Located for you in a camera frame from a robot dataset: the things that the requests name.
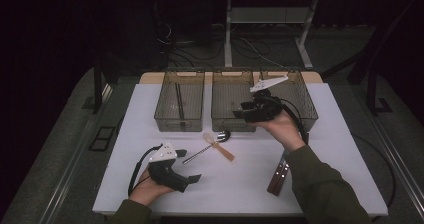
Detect thin black cable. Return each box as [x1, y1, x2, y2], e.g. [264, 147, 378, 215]
[352, 133, 398, 216]

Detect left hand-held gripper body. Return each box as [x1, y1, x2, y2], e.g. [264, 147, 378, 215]
[147, 141, 190, 194]

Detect black metal stand with brace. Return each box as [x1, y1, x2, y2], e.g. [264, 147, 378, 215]
[319, 0, 424, 116]

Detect metal spoon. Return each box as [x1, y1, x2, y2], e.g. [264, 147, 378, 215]
[182, 129, 232, 166]

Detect wooden spatula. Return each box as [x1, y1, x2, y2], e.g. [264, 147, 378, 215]
[202, 131, 236, 162]

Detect smoky transparent plastic bin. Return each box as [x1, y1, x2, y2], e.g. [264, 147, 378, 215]
[258, 68, 319, 133]
[211, 67, 260, 133]
[153, 68, 205, 133]

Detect metal floor rail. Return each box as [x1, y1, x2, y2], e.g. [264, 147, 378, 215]
[361, 83, 424, 215]
[39, 83, 114, 224]

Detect white floor cable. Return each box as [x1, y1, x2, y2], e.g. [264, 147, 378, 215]
[239, 37, 286, 69]

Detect left hand-held gripper cable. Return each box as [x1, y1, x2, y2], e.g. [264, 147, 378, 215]
[127, 143, 163, 197]

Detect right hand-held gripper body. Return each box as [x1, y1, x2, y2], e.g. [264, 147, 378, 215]
[241, 75, 290, 124]

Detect white table cover sheet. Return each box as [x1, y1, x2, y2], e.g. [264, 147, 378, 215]
[92, 82, 389, 217]

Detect person's left hand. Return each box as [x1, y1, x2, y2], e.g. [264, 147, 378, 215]
[128, 168, 175, 207]

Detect black floor cables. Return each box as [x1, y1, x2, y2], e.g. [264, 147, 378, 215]
[156, 20, 288, 69]

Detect right hand-held gripper cable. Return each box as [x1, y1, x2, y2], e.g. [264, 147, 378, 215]
[279, 98, 310, 146]

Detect person's right hand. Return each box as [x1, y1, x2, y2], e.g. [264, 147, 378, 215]
[257, 110, 306, 153]

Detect hand-held gripper cable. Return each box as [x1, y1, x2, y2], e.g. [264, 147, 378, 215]
[127, 143, 163, 197]
[279, 98, 310, 146]

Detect wooden-handled steak knife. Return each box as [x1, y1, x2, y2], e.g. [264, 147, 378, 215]
[266, 149, 290, 196]

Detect white-legged desk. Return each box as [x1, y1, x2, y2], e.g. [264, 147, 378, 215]
[212, 0, 369, 71]

